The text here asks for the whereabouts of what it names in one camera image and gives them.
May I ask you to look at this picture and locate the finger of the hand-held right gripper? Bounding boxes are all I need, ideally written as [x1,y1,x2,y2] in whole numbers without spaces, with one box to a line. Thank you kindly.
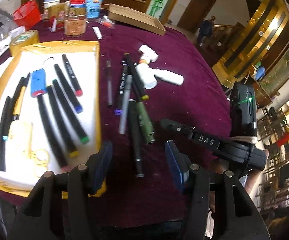
[160,119,197,139]

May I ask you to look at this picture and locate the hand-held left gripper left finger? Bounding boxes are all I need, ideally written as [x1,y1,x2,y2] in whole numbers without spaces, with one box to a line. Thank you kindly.
[8,141,113,240]

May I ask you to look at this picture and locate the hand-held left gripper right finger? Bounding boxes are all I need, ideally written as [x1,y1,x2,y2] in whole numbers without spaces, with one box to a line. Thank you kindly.
[165,140,270,240]

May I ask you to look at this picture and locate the olive green marker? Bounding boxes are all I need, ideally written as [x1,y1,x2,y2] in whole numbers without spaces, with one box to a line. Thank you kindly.
[135,101,157,145]

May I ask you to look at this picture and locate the white bottle red label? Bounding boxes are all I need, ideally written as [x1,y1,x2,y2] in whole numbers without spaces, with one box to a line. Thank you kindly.
[137,58,158,90]

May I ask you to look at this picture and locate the yellow tray with white lining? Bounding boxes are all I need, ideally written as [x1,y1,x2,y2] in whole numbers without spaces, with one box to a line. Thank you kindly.
[0,41,107,200]

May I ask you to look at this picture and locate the person's right hand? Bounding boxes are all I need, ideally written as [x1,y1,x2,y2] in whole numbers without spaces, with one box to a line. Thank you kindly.
[245,171,264,197]

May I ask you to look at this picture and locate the long black marker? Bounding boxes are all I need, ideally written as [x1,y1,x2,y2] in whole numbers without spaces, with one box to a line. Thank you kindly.
[128,99,145,178]

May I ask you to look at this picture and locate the plain white cylinder bottle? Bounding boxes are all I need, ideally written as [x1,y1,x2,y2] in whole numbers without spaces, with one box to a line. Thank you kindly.
[154,69,184,86]

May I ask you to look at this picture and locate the silver pen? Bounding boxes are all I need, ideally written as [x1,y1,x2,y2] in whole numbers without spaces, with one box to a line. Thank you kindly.
[118,81,133,134]

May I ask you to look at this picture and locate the plain black marker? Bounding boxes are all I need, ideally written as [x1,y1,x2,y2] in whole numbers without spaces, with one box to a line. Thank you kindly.
[36,95,69,170]

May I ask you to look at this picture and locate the black marker green cap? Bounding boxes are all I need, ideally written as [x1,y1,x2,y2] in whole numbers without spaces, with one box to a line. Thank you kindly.
[51,79,90,145]

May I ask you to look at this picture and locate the black marker purple cap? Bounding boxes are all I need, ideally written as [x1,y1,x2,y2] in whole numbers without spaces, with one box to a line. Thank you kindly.
[114,52,132,117]

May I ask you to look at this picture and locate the gold scissors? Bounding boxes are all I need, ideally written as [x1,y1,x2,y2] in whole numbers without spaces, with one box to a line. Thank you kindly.
[9,120,52,178]

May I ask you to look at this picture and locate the white angled cap piece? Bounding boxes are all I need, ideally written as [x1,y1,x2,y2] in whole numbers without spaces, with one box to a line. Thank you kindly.
[138,44,159,63]

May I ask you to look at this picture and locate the black marker blue cap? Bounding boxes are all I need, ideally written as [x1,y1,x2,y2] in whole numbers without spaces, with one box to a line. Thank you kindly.
[53,63,83,114]

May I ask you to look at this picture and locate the black marker red cap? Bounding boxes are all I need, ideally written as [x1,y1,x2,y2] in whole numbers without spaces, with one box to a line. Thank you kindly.
[61,54,83,97]

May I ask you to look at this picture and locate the black marker light blue band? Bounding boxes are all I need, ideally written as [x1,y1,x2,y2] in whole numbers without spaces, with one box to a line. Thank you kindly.
[0,96,12,172]

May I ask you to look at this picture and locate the yellow and black pen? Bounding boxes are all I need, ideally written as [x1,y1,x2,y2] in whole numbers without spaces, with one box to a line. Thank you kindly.
[12,72,31,122]

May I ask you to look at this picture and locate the cardboard box lid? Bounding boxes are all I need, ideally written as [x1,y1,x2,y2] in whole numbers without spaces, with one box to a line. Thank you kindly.
[108,3,167,36]

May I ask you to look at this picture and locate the brown wooden door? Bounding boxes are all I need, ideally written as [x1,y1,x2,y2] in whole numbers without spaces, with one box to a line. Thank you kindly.
[177,0,217,27]

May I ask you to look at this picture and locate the small white cup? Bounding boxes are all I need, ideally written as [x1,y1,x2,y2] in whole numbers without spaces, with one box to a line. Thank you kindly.
[92,26,103,40]

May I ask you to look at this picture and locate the small white and red packet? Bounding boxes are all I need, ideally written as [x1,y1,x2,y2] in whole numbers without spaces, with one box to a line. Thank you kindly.
[96,15,116,28]

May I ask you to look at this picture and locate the wood-framed mirror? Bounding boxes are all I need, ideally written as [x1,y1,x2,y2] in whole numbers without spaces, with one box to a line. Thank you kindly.
[22,0,187,26]

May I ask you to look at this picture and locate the yellow tape roll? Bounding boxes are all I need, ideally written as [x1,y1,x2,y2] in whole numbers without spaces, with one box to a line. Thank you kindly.
[9,29,40,57]

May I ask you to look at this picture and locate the red lid jar gold label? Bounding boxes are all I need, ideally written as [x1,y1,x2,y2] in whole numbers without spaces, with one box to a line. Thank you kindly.
[64,0,88,37]

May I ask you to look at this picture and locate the clear jar blue label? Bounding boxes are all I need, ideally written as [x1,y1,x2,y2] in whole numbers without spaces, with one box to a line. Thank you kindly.
[81,0,105,21]

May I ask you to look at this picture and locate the red and gold boxes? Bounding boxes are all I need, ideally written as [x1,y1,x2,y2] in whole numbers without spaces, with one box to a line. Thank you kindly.
[43,3,69,32]

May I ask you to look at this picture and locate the red gift bag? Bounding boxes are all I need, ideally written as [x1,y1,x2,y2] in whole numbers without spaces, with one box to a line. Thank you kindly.
[13,0,42,32]

